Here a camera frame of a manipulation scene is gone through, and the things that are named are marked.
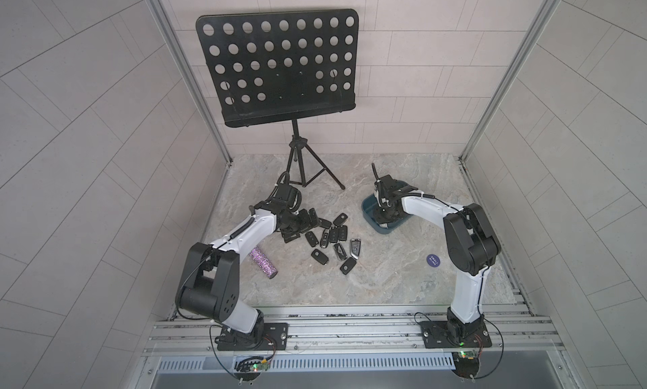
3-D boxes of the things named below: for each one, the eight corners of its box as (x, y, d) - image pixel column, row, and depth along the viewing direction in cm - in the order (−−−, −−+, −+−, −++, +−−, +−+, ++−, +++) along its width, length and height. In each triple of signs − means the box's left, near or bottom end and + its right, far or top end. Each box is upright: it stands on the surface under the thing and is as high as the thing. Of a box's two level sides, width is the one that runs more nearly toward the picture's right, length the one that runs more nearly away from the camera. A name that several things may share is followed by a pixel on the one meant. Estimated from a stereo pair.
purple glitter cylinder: (250, 256, 88) (248, 252, 86) (258, 250, 90) (256, 246, 87) (270, 280, 83) (268, 277, 80) (278, 273, 85) (276, 269, 82)
